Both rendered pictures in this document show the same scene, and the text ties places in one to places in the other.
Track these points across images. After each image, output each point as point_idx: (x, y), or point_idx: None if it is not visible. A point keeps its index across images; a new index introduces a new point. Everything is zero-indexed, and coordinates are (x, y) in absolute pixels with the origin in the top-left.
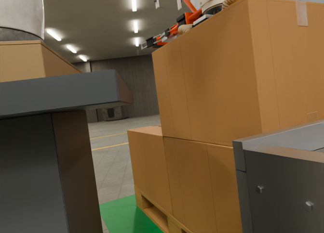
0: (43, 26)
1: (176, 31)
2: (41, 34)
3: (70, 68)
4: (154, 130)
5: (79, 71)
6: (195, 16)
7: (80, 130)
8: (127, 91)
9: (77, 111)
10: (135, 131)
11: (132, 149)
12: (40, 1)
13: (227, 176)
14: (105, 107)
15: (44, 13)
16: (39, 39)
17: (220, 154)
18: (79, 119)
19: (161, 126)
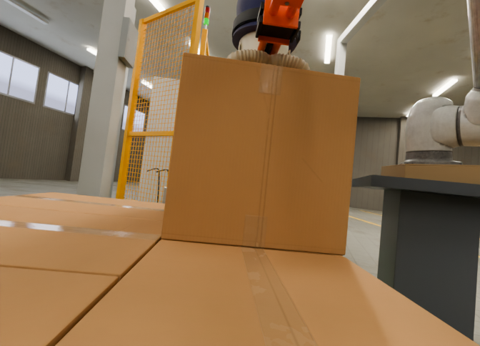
0: (407, 144)
1: (296, 3)
2: (406, 149)
3: (389, 168)
4: (398, 333)
5: (394, 166)
6: (279, 46)
7: (393, 201)
8: (358, 181)
9: (393, 190)
10: None
11: None
12: (406, 132)
13: None
14: (400, 189)
15: (408, 135)
16: (406, 153)
17: None
18: (393, 194)
19: (346, 233)
